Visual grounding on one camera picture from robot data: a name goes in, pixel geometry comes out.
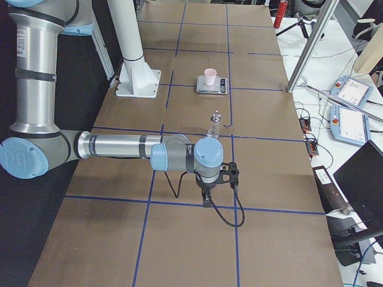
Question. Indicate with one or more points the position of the orange black adapter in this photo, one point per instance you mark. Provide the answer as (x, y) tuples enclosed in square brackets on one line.
[(305, 123), (311, 143)]

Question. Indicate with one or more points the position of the far blue teach pendant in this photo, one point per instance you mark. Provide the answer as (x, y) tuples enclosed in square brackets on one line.
[(351, 90)]

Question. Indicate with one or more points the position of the red cylinder bottle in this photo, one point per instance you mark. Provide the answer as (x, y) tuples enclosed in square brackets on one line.
[(280, 13)]

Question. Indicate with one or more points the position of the pink paper cup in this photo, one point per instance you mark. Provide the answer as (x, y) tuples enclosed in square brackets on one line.
[(210, 76)]

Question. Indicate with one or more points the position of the black monitor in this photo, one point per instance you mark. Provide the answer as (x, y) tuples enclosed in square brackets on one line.
[(360, 180)]

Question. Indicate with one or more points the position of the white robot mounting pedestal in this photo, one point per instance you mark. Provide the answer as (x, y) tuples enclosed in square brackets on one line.
[(136, 78)]

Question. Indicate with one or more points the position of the black box white label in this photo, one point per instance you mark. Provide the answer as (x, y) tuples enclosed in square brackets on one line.
[(331, 197)]

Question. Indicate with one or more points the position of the orange black adapter far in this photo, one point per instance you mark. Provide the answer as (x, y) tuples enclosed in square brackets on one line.
[(305, 123)]

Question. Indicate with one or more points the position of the black tripod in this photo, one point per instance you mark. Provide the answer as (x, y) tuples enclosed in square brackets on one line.
[(302, 22)]

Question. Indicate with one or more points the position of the glass sauce bottle metal pourer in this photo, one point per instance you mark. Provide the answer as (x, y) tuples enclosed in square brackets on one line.
[(215, 124)]

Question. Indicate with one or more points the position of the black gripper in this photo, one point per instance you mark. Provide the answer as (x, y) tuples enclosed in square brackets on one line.
[(206, 187)]

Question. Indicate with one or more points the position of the blue teach pendant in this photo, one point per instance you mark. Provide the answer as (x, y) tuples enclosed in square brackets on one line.
[(349, 126), (351, 90)]

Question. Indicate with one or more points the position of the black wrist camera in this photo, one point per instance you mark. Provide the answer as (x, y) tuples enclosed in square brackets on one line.
[(229, 174)]

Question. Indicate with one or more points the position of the white digital kitchen scale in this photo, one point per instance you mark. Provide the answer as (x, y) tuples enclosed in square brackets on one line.
[(220, 86)]

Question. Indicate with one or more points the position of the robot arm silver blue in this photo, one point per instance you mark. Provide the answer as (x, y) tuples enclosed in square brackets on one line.
[(80, 91)]

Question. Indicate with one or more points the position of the orange black adapter near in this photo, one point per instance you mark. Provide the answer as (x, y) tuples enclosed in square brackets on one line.
[(311, 143)]

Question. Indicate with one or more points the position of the near blue teach pendant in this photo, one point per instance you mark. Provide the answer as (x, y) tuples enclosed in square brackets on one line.
[(349, 126)]

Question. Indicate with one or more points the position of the aluminium frame post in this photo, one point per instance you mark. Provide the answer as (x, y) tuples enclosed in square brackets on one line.
[(326, 14)]

